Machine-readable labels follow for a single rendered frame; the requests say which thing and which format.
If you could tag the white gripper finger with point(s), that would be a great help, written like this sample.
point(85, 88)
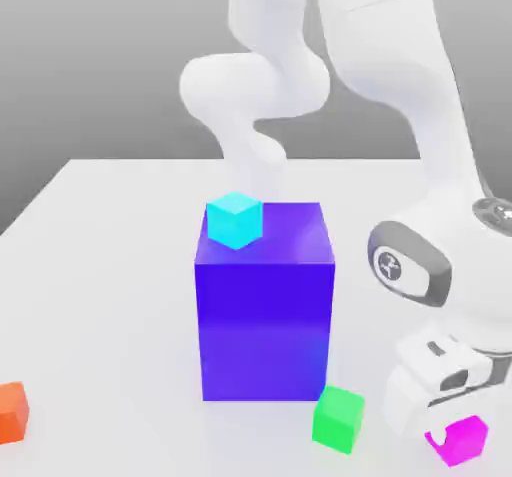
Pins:
point(438, 431)

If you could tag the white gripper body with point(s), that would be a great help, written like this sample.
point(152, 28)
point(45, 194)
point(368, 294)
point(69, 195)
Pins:
point(408, 405)

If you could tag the small magenta cube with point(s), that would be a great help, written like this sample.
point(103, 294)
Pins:
point(466, 441)

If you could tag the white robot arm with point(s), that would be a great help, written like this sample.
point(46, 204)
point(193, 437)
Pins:
point(400, 85)

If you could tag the small green cube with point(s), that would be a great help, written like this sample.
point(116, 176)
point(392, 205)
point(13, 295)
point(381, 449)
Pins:
point(338, 419)

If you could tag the small cyan cube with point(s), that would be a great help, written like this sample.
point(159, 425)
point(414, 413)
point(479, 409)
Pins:
point(234, 221)

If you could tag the small orange cube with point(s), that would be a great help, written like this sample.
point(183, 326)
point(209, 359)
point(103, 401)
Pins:
point(12, 413)

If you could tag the large blue box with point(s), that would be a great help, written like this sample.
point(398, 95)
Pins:
point(264, 325)

